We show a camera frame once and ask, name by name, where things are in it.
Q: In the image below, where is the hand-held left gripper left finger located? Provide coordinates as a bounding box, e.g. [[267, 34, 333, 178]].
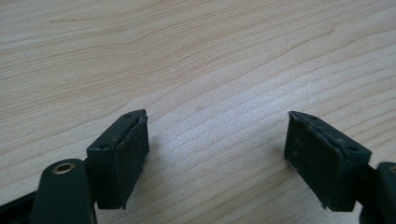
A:
[[86, 108, 150, 210]]

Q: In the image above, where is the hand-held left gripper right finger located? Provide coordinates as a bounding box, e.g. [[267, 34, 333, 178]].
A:
[[283, 110, 373, 213]]

